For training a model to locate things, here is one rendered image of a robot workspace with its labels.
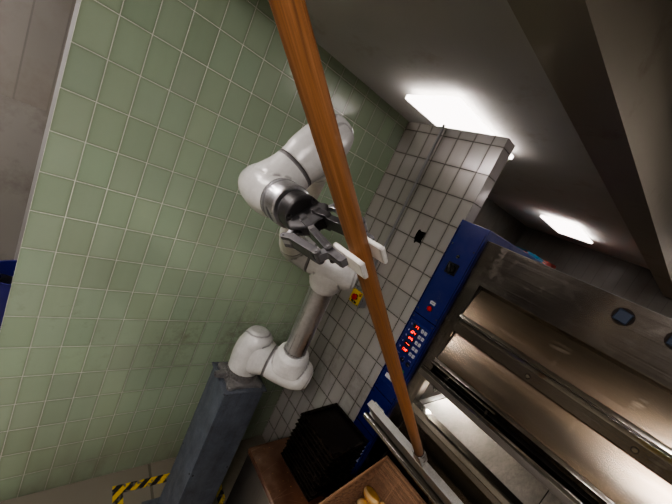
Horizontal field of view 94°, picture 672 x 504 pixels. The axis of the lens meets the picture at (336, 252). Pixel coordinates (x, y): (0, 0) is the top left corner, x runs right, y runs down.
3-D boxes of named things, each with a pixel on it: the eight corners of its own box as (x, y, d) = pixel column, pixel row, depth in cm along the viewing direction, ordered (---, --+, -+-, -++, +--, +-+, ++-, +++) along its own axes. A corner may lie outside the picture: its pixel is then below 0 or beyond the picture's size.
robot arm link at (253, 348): (236, 351, 162) (252, 315, 157) (267, 367, 160) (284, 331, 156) (221, 367, 146) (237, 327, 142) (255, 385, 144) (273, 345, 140)
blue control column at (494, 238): (441, 447, 334) (549, 270, 293) (453, 460, 323) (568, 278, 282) (300, 521, 202) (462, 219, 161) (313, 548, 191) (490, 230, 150)
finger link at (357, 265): (335, 241, 47) (332, 244, 47) (364, 262, 42) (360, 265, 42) (340, 255, 49) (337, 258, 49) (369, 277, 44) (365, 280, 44)
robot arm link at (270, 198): (271, 228, 66) (284, 239, 62) (252, 192, 60) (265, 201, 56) (306, 206, 69) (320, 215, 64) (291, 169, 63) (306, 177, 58)
